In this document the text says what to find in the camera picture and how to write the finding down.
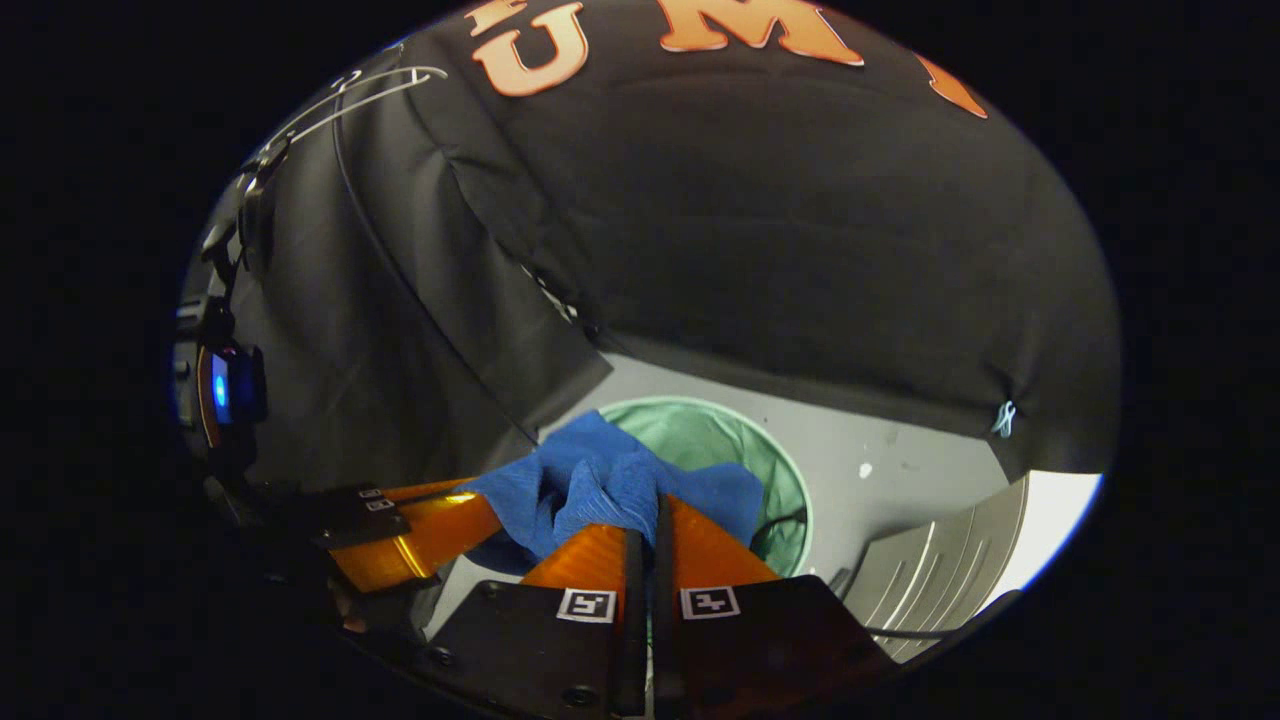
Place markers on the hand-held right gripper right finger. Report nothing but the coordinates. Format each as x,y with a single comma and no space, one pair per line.
664,620

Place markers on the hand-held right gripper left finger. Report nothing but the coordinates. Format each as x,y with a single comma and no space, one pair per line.
632,620

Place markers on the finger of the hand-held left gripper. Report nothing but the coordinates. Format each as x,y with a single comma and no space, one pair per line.
440,535

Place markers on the green mesh laundry hamper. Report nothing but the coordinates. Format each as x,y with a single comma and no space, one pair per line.
720,440

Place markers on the white plastic clothes hanger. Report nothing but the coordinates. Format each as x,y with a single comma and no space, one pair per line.
425,72

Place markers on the grey ribbed panel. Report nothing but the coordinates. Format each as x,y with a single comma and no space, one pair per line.
940,570

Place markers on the black backdrop cloth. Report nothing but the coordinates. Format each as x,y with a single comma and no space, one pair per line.
750,250

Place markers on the small teal tie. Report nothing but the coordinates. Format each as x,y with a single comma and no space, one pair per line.
1003,418

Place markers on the black metal clothes rail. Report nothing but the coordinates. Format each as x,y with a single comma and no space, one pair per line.
258,205

